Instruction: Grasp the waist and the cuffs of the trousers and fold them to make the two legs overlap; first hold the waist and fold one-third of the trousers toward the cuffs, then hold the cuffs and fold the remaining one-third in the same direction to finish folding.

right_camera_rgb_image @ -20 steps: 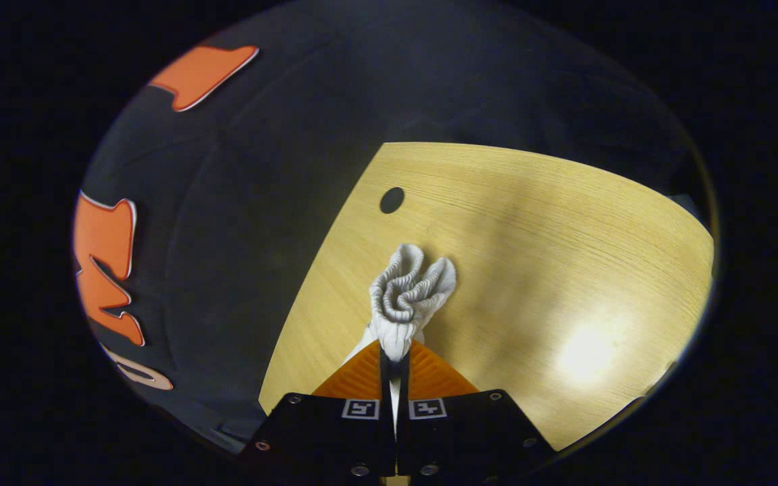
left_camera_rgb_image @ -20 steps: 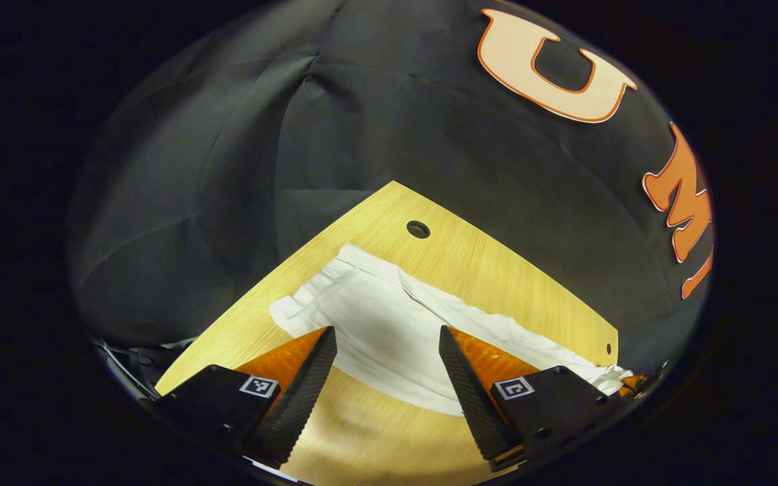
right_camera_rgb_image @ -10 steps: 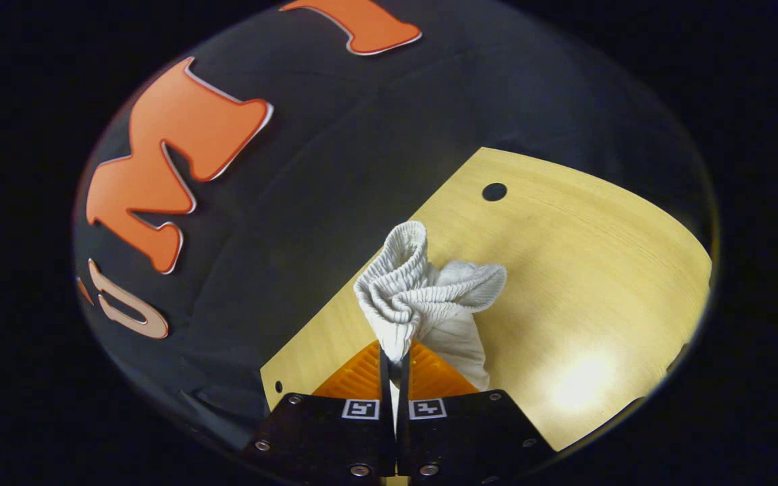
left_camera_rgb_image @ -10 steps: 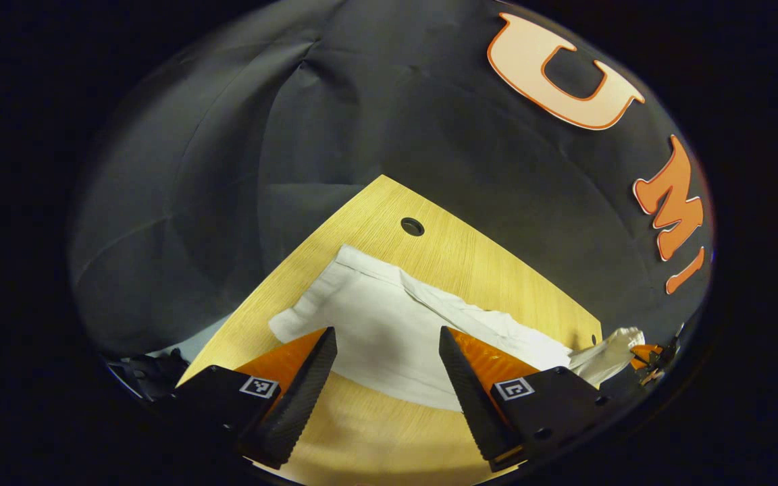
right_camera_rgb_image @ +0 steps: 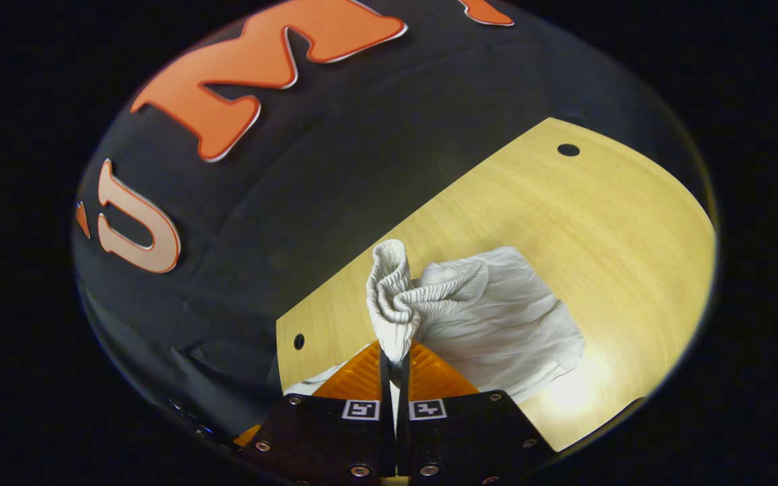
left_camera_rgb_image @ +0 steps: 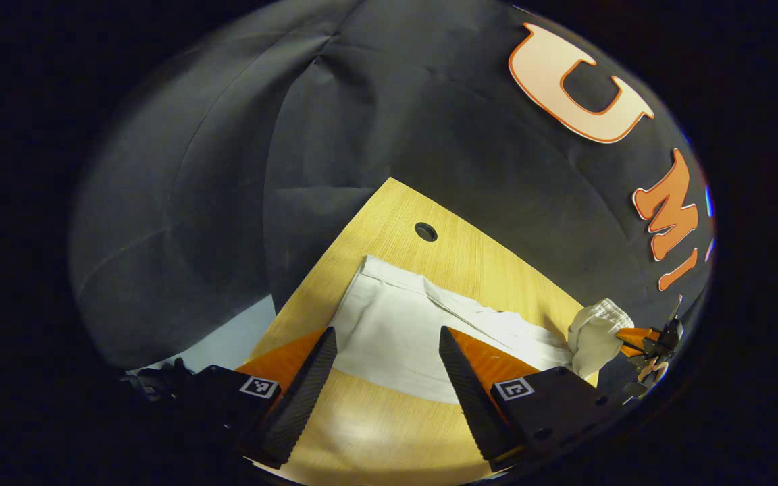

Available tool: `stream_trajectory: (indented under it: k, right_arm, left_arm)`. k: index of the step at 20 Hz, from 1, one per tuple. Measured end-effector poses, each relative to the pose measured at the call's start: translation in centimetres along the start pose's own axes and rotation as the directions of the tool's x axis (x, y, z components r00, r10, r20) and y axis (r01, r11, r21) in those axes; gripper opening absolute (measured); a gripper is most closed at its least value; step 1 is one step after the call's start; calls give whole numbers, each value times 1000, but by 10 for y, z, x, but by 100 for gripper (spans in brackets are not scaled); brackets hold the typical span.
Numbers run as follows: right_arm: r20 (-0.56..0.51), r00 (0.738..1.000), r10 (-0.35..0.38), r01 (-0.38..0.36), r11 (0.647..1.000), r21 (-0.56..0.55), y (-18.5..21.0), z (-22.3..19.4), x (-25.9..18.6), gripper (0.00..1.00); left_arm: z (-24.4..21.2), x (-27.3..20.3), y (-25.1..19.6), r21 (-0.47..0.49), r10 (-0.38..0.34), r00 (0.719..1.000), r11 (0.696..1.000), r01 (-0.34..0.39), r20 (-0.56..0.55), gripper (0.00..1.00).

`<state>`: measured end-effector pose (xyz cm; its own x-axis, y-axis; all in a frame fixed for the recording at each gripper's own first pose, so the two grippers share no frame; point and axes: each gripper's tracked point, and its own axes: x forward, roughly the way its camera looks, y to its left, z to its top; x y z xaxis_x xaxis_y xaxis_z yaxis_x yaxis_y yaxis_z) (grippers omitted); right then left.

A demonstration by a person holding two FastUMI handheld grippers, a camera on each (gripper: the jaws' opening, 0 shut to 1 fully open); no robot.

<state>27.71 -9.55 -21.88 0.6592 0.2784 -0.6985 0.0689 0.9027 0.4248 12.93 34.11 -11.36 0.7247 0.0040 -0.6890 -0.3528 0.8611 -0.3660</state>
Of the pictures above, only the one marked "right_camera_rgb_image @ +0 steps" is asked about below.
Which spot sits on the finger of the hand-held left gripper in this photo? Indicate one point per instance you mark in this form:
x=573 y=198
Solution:
x=247 y=435

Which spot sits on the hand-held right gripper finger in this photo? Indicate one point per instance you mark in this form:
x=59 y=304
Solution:
x=402 y=439
x=389 y=439

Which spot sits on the white jeans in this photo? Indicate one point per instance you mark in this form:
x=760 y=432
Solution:
x=497 y=317

